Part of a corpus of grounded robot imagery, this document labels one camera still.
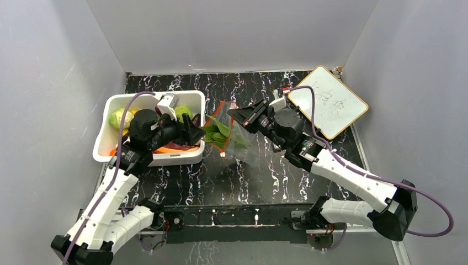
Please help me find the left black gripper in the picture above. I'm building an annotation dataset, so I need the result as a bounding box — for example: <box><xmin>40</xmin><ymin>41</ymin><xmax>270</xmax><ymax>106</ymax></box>
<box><xmin>148</xmin><ymin>110</ymin><xmax>205</xmax><ymax>151</ymax></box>

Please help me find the green leafy vegetable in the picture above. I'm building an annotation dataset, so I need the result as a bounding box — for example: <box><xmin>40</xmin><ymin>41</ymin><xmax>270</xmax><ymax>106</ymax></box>
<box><xmin>202</xmin><ymin>115</ymin><xmax>247</xmax><ymax>149</ymax></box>

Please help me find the clear zip top bag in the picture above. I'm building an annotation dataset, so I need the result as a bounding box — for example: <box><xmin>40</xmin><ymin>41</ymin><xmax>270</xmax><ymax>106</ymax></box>
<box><xmin>203</xmin><ymin>101</ymin><xmax>260</xmax><ymax>166</ymax></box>

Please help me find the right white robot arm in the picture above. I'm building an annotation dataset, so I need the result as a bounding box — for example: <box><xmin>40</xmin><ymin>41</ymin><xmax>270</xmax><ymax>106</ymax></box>
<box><xmin>227</xmin><ymin>101</ymin><xmax>417</xmax><ymax>241</ymax></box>

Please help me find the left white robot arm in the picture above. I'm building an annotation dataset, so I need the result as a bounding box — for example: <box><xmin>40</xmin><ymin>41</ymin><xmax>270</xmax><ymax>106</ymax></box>
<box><xmin>51</xmin><ymin>109</ymin><xmax>205</xmax><ymax>264</ymax></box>

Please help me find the purple eggplant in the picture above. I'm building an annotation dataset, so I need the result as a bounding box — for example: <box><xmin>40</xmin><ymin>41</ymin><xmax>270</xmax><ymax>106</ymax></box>
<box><xmin>192</xmin><ymin>113</ymin><xmax>201</xmax><ymax>127</ymax></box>

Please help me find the green cabbage head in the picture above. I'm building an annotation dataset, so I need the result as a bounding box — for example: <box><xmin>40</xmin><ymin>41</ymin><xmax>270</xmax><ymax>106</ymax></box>
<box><xmin>174</xmin><ymin>105</ymin><xmax>193</xmax><ymax>123</ymax></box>

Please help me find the pale green cabbage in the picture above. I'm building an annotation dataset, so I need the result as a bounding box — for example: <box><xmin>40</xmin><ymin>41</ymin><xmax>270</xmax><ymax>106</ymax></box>
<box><xmin>108</xmin><ymin>108</ymin><xmax>136</xmax><ymax>130</ymax></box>

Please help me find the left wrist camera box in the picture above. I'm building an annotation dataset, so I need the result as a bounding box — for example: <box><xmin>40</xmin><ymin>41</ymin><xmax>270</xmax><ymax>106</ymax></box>
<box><xmin>155</xmin><ymin>93</ymin><xmax>179</xmax><ymax>120</ymax></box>

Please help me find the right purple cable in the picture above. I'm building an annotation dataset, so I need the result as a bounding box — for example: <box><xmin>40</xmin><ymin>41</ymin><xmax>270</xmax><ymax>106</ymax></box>
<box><xmin>283</xmin><ymin>85</ymin><xmax>455</xmax><ymax>238</ymax></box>

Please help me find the purple cable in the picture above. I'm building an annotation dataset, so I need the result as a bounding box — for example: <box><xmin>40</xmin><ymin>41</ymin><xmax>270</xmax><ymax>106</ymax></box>
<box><xmin>283</xmin><ymin>85</ymin><xmax>455</xmax><ymax>238</ymax></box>
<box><xmin>60</xmin><ymin>91</ymin><xmax>162</xmax><ymax>265</ymax></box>

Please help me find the small whiteboard yellow frame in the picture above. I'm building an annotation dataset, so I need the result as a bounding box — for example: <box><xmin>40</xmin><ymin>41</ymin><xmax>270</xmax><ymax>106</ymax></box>
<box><xmin>288</xmin><ymin>66</ymin><xmax>369</xmax><ymax>140</ymax></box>

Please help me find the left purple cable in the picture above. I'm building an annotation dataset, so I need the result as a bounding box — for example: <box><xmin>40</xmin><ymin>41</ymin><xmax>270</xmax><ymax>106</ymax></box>
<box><xmin>60</xmin><ymin>91</ymin><xmax>162</xmax><ymax>265</ymax></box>

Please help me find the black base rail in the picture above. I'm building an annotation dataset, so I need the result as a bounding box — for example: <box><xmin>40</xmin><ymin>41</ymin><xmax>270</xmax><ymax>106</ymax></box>
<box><xmin>75</xmin><ymin>203</ymin><xmax>366</xmax><ymax>245</ymax></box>

